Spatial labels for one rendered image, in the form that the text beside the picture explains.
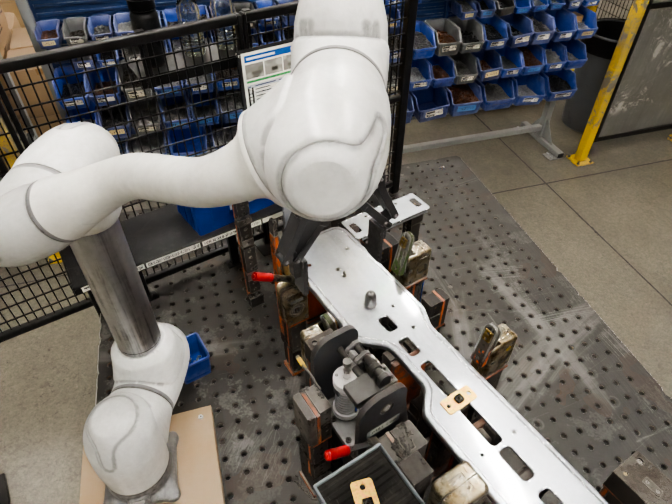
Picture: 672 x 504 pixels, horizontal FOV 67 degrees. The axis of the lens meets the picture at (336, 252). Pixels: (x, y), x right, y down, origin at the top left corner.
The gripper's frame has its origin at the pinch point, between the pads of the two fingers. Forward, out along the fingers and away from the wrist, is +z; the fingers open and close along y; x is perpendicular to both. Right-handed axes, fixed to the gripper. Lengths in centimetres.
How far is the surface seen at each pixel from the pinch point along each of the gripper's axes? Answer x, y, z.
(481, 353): -5, 37, 44
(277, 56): 90, 37, 5
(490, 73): 152, 208, 73
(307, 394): 4.4, -4.9, 38.3
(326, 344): 6.7, 1.4, 28.3
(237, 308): 67, 3, 76
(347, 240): 47, 34, 46
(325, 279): 37, 20, 46
